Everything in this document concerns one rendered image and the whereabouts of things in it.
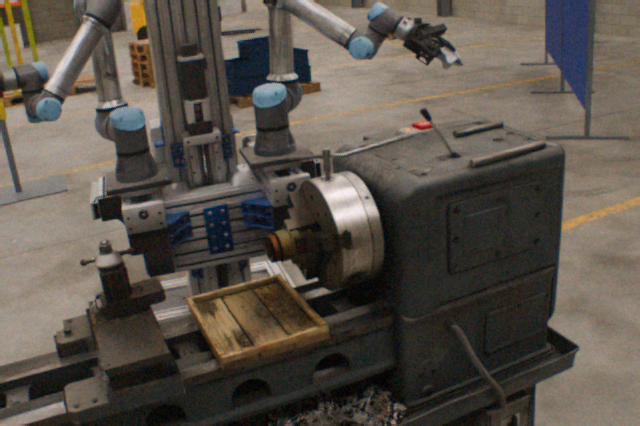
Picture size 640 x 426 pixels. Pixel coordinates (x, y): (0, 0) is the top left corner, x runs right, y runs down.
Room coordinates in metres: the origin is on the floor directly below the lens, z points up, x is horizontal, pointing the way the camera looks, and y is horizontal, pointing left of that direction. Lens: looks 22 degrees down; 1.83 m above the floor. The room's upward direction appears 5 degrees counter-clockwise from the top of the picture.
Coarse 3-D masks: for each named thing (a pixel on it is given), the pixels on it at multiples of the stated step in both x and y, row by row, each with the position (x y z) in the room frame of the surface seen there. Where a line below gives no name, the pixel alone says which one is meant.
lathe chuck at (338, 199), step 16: (320, 176) 1.75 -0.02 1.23; (336, 176) 1.72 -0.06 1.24; (304, 192) 1.75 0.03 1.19; (320, 192) 1.65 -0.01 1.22; (336, 192) 1.64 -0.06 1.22; (352, 192) 1.65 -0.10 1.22; (320, 208) 1.66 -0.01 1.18; (336, 208) 1.60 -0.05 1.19; (352, 208) 1.61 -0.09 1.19; (320, 224) 1.66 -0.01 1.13; (336, 224) 1.57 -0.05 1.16; (352, 224) 1.58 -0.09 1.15; (368, 224) 1.59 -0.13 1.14; (352, 240) 1.56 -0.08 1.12; (368, 240) 1.58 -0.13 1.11; (320, 256) 1.68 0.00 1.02; (336, 256) 1.58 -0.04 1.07; (352, 256) 1.56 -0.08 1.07; (368, 256) 1.58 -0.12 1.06; (320, 272) 1.70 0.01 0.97; (336, 272) 1.59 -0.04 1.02; (352, 272) 1.57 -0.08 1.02; (368, 272) 1.60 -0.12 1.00; (336, 288) 1.60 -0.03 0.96
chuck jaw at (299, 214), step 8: (296, 192) 1.76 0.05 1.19; (288, 200) 1.76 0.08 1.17; (296, 200) 1.74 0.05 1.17; (304, 200) 1.75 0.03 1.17; (296, 208) 1.72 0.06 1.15; (304, 208) 1.73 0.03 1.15; (288, 216) 1.72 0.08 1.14; (296, 216) 1.71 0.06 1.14; (304, 216) 1.71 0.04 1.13; (312, 216) 1.72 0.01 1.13; (288, 224) 1.68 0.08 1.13; (296, 224) 1.69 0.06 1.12; (304, 224) 1.69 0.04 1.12; (312, 224) 1.70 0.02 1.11
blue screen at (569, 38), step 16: (560, 0) 8.00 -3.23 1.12; (576, 0) 6.68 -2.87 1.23; (592, 0) 5.78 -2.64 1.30; (560, 16) 7.98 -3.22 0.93; (576, 16) 6.65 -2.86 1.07; (592, 16) 5.78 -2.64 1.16; (544, 32) 9.73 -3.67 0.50; (560, 32) 7.95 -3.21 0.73; (576, 32) 6.62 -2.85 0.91; (592, 32) 5.78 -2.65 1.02; (560, 48) 7.92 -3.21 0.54; (576, 48) 6.59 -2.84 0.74; (592, 48) 5.78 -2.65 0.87; (528, 64) 9.77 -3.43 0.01; (544, 64) 9.71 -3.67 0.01; (560, 64) 7.92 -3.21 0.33; (576, 64) 6.56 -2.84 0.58; (592, 64) 5.78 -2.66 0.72; (560, 80) 7.75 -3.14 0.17; (576, 80) 6.52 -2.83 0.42; (592, 80) 5.78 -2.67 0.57
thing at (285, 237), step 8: (280, 232) 1.65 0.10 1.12; (288, 232) 1.64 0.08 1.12; (296, 232) 1.66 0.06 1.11; (264, 240) 1.66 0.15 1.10; (272, 240) 1.62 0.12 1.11; (280, 240) 1.62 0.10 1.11; (288, 240) 1.63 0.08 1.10; (264, 248) 1.67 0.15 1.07; (272, 248) 1.61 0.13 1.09; (280, 248) 1.62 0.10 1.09; (288, 248) 1.62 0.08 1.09; (296, 248) 1.62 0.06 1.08; (272, 256) 1.61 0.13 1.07; (280, 256) 1.62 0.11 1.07; (288, 256) 1.62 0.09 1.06; (296, 256) 1.62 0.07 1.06
